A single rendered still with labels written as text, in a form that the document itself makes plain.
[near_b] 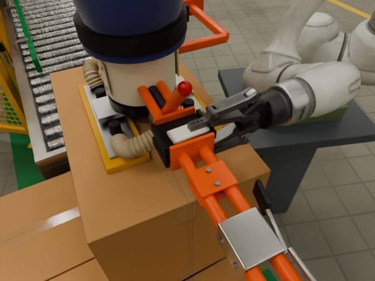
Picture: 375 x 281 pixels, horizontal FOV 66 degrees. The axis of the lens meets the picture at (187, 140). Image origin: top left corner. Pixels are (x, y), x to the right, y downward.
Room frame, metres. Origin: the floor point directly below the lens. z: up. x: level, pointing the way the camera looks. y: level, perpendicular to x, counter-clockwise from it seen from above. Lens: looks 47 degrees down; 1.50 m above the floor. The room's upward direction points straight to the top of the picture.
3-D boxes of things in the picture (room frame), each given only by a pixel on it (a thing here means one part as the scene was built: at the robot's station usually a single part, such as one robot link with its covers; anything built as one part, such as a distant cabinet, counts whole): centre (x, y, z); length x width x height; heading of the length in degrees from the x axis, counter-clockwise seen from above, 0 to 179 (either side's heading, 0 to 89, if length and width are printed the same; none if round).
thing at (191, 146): (0.37, 0.01, 1.12); 0.10 x 0.08 x 0.06; 115
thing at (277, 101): (0.43, -0.14, 1.12); 0.09 x 0.07 x 0.08; 118
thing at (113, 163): (0.55, 0.20, 1.02); 0.34 x 0.10 x 0.05; 25
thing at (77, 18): (0.59, 0.11, 1.24); 0.23 x 0.23 x 0.04
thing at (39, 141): (1.78, 1.14, 0.50); 2.31 x 0.05 x 0.19; 28
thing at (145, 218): (0.58, 0.12, 0.80); 0.60 x 0.40 x 0.40; 24
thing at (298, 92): (0.47, -0.20, 1.12); 0.09 x 0.06 x 0.09; 28
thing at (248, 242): (0.17, -0.08, 1.12); 0.07 x 0.07 x 0.04; 25
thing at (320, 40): (0.95, -0.44, 0.98); 0.18 x 0.16 x 0.22; 68
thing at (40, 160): (0.90, 0.30, 0.58); 0.70 x 0.03 x 0.06; 118
